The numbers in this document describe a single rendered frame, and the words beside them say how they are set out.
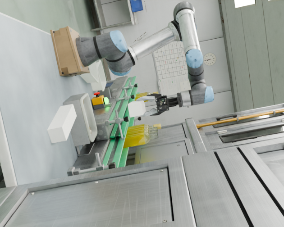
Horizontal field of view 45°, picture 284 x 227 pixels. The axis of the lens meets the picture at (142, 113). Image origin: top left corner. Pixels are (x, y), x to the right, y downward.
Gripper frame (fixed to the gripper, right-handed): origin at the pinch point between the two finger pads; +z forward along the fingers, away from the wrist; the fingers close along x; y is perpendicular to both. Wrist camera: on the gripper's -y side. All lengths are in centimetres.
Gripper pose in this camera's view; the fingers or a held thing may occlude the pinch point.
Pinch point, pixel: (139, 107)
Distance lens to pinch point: 168.0
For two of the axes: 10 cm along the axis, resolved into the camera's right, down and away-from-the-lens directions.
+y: -0.7, 0.9, -9.9
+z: -9.8, 1.8, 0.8
